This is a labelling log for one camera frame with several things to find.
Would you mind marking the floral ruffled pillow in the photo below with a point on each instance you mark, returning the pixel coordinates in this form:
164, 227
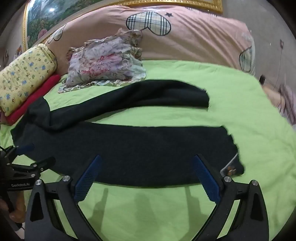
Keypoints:
101, 62

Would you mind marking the pink quilt with plaid hearts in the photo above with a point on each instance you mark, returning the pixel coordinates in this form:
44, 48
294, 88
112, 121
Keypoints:
196, 39

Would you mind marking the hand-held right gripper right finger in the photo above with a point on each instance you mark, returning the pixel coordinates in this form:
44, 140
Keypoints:
207, 177

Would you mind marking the green bed sheet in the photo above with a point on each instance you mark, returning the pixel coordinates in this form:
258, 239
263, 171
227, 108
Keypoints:
242, 111

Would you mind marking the silvery flat object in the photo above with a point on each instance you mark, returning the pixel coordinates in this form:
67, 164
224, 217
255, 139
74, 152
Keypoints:
227, 168

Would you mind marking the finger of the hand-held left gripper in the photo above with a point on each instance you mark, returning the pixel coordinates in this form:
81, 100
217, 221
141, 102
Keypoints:
26, 147
42, 163

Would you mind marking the red pillow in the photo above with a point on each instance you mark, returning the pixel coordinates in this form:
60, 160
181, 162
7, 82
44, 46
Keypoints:
44, 89

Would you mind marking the person's left hand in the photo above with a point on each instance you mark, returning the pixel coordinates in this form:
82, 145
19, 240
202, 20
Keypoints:
17, 206

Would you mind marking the small dark object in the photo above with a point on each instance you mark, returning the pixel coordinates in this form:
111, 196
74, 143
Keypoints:
262, 79

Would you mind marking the pale purple cloth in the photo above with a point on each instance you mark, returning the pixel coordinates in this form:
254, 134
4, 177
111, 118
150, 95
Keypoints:
288, 99

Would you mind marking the yellow patterned pillow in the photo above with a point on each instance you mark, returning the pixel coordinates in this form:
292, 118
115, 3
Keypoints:
25, 74

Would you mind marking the black pants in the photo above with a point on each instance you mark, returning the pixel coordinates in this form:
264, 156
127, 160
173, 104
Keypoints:
138, 150

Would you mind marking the gold framed landscape painting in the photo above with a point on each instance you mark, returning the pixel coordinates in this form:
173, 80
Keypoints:
57, 9

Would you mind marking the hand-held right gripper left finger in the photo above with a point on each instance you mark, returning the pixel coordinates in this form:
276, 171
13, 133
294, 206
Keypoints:
89, 177

